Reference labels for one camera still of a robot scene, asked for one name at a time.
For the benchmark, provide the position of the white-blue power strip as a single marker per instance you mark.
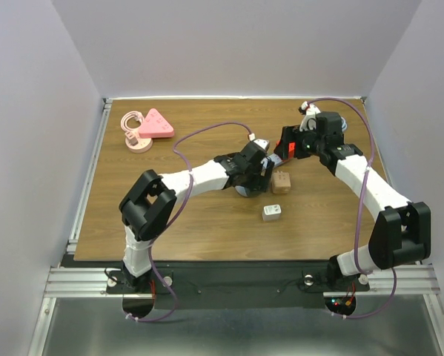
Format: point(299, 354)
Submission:
point(276, 160)

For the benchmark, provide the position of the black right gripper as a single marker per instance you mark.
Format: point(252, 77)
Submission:
point(301, 154)

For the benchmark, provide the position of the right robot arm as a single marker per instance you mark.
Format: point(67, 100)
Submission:
point(402, 228)

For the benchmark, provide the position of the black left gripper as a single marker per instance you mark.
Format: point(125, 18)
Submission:
point(261, 182)

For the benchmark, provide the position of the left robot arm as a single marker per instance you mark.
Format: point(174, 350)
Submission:
point(147, 207)

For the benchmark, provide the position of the pink round socket base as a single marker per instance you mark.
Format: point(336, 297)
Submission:
point(136, 144)

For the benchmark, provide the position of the aluminium rail frame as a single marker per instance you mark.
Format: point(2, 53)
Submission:
point(93, 311)

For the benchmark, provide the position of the round light blue power socket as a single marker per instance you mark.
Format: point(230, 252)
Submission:
point(249, 192)

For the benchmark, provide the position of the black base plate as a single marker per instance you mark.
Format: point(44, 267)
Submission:
point(254, 284)

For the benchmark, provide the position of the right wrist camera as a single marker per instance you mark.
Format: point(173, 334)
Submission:
point(309, 116)

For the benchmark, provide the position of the tan cube socket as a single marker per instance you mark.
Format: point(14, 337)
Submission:
point(280, 182)

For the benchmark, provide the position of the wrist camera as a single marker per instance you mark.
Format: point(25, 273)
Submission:
point(262, 143)
point(309, 116)

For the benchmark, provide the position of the white cube socket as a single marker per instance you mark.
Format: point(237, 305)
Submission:
point(271, 212)

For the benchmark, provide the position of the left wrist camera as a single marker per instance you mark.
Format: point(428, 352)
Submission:
point(262, 143)

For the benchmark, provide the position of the pink triangular power strip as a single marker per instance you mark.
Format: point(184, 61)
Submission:
point(155, 126)

